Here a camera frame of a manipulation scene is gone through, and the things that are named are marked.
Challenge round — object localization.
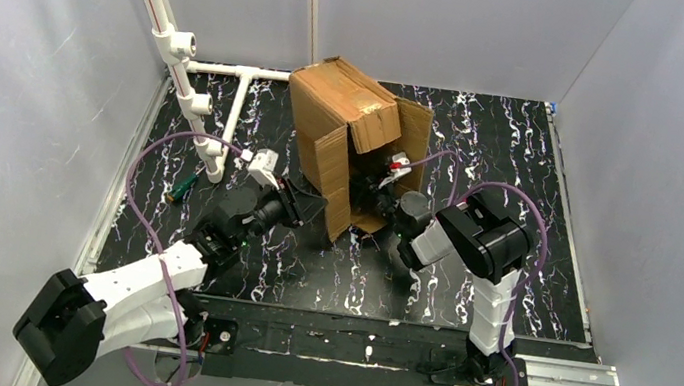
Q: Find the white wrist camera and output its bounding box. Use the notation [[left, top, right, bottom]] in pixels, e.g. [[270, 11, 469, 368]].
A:
[[240, 148, 280, 191], [378, 152, 412, 188]]

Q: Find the brown cardboard express box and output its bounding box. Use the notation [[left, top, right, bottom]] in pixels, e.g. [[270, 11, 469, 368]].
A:
[[288, 56, 434, 241]]

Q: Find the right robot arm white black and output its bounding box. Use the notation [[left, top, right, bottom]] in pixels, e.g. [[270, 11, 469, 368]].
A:
[[351, 176, 533, 381]]

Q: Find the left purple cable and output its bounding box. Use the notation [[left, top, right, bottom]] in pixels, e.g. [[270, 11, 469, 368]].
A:
[[96, 122, 251, 386]]

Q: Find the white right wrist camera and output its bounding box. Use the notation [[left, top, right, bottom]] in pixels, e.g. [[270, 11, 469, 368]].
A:
[[378, 152, 412, 188]]

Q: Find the green handled tool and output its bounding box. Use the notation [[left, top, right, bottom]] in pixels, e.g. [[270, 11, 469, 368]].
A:
[[165, 173, 199, 205]]

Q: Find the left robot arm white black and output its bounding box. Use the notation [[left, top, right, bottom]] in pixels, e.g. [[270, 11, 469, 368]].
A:
[[12, 177, 327, 386]]

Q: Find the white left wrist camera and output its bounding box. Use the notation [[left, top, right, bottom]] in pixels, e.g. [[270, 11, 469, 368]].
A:
[[240, 148, 280, 191]]

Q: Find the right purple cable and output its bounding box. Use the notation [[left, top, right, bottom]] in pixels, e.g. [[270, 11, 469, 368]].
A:
[[378, 144, 561, 386]]

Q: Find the purple cable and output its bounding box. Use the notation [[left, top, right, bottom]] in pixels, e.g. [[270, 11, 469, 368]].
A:
[[96, 122, 251, 386], [378, 144, 561, 386]]

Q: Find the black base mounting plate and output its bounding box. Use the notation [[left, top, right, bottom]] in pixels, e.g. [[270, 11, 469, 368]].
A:
[[134, 283, 603, 386]]

